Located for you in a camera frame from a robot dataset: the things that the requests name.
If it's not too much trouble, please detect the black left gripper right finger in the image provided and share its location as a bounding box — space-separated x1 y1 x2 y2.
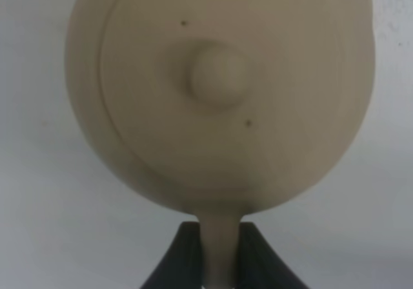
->
235 222 308 289

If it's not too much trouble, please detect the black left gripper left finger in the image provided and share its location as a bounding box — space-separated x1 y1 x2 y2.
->
141 222 203 289

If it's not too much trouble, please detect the beige ceramic teapot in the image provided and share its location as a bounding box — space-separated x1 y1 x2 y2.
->
65 0 375 288

